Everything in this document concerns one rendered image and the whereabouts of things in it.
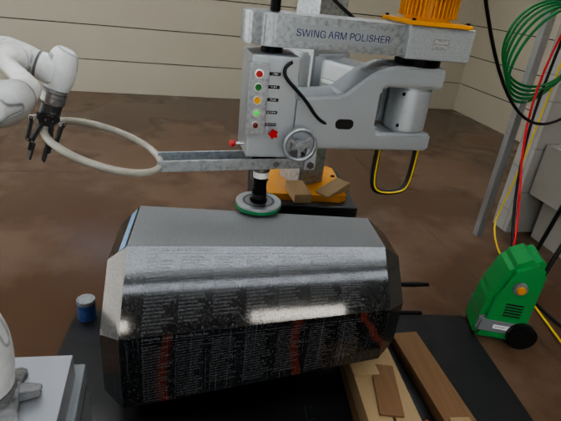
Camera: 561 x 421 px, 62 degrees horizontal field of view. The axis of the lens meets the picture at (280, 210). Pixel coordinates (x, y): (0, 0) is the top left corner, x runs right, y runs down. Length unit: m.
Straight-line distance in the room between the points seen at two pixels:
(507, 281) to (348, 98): 1.55
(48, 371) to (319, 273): 1.05
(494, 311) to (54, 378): 2.45
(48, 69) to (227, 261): 0.96
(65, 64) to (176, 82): 6.12
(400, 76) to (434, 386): 1.54
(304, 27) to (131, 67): 6.19
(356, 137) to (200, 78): 6.04
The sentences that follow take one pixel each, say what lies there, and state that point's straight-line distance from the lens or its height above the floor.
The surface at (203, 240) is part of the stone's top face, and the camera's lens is 1.93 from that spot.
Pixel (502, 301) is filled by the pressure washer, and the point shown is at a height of 0.29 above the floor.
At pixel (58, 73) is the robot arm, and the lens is 1.91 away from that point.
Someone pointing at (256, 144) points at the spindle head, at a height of 1.23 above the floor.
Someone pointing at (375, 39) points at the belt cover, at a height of 1.68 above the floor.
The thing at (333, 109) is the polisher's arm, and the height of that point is 1.39.
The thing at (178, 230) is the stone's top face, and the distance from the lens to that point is 2.00.
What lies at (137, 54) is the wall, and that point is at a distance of 7.90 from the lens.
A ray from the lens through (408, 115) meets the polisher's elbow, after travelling 2.18.
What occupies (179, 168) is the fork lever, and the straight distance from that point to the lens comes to 2.02.
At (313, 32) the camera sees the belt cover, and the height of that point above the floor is 1.69.
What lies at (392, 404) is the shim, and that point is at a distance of 2.31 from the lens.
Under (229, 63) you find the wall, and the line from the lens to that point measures 7.97.
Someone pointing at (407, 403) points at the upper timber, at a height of 0.20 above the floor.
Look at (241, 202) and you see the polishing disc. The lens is 2.15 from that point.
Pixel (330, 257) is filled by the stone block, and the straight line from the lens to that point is 1.96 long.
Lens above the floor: 1.85
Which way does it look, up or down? 26 degrees down
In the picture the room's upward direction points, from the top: 6 degrees clockwise
